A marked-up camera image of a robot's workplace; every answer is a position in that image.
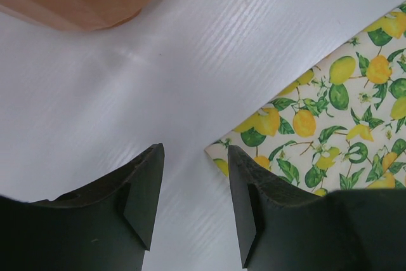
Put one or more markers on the lemon print skirt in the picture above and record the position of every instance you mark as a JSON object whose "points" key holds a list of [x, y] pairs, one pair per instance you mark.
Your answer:
{"points": [[339, 126]]}

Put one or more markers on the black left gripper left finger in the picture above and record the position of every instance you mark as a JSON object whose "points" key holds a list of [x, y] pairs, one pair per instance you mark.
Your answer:
{"points": [[104, 225]]}

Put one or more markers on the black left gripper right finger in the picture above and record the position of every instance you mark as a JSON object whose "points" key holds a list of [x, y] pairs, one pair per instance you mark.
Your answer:
{"points": [[282, 227]]}

